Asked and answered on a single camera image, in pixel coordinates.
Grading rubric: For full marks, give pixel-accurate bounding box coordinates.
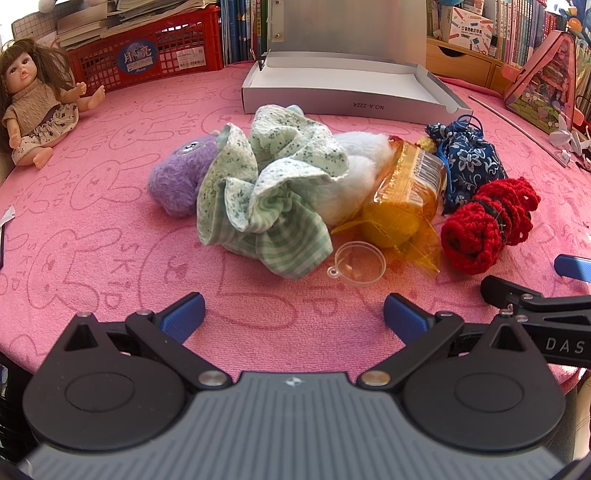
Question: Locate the pink triangular clear bag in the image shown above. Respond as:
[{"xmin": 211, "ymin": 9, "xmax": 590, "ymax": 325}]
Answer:
[{"xmin": 503, "ymin": 30, "xmax": 581, "ymax": 136}]

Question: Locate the grey open cardboard box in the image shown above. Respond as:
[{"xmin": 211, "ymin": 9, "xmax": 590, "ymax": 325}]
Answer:
[{"xmin": 241, "ymin": 0, "xmax": 473, "ymax": 122}]

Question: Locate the brown-haired baby doll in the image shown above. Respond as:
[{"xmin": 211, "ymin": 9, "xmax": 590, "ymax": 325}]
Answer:
[{"xmin": 0, "ymin": 38, "xmax": 106, "ymax": 167}]

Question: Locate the stack of books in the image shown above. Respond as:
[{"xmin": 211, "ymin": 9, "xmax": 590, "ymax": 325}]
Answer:
[{"xmin": 55, "ymin": 0, "xmax": 219, "ymax": 51}]

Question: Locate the yellow plastic packet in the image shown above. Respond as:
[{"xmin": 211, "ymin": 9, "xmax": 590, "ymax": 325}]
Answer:
[{"xmin": 330, "ymin": 136, "xmax": 449, "ymax": 280}]

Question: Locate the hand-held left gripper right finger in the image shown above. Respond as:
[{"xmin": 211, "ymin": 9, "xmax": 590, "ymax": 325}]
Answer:
[{"xmin": 357, "ymin": 293, "xmax": 549, "ymax": 389}]

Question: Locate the white plush toy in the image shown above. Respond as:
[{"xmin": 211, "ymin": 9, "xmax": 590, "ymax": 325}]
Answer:
[{"xmin": 318, "ymin": 131, "xmax": 393, "ymax": 227}]

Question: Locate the row of colourful books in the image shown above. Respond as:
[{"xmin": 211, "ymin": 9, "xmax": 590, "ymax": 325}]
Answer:
[{"xmin": 494, "ymin": 0, "xmax": 591, "ymax": 70}]

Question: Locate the blue floral drawstring pouch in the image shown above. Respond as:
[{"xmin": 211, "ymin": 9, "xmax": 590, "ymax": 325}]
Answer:
[{"xmin": 424, "ymin": 115, "xmax": 509, "ymax": 216}]

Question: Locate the green floral checked cloth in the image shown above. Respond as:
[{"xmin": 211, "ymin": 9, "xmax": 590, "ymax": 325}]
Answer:
[{"xmin": 196, "ymin": 104, "xmax": 351, "ymax": 281}]

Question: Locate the white folded paper figure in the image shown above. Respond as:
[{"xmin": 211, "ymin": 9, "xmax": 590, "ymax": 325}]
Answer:
[{"xmin": 549, "ymin": 115, "xmax": 591, "ymax": 172}]

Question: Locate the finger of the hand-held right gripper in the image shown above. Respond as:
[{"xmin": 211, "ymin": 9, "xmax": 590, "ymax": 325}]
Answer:
[
  {"xmin": 553, "ymin": 253, "xmax": 591, "ymax": 281},
  {"xmin": 480, "ymin": 275, "xmax": 591, "ymax": 320}
]

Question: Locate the white grid panel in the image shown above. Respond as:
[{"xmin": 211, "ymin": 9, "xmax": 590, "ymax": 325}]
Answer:
[{"xmin": 11, "ymin": 8, "xmax": 62, "ymax": 43}]

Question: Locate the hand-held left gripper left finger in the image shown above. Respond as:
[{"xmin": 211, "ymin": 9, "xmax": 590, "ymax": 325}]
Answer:
[{"xmin": 44, "ymin": 292, "xmax": 233, "ymax": 392}]

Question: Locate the clear plastic funnel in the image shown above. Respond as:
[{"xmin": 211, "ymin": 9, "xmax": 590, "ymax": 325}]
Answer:
[{"xmin": 327, "ymin": 241, "xmax": 387, "ymax": 288}]

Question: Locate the wooden drawer organizer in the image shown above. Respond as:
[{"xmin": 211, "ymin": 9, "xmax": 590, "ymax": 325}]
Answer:
[{"xmin": 426, "ymin": 37, "xmax": 518, "ymax": 91}]

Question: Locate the row of blue books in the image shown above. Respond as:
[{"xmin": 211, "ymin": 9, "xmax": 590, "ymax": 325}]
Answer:
[{"xmin": 219, "ymin": 0, "xmax": 269, "ymax": 66}]

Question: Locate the thin metal rod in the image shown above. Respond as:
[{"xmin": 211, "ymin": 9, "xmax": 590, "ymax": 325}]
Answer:
[{"xmin": 468, "ymin": 95, "xmax": 571, "ymax": 168}]

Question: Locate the white printed box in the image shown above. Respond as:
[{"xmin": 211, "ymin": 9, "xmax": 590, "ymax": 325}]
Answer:
[{"xmin": 438, "ymin": 6, "xmax": 498, "ymax": 58}]

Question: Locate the pink rabbit-print blanket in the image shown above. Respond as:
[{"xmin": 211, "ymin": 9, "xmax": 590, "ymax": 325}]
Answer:
[{"xmin": 0, "ymin": 60, "xmax": 591, "ymax": 389}]

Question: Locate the red crochet piece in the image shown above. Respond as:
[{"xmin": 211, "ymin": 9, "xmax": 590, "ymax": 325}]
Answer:
[{"xmin": 440, "ymin": 176, "xmax": 541, "ymax": 276}]

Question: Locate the red plastic basket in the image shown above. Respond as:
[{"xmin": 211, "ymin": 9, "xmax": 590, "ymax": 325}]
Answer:
[{"xmin": 68, "ymin": 6, "xmax": 225, "ymax": 91}]

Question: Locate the purple plush toy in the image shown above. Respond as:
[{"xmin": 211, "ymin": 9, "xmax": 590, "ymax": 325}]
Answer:
[{"xmin": 147, "ymin": 136, "xmax": 223, "ymax": 219}]

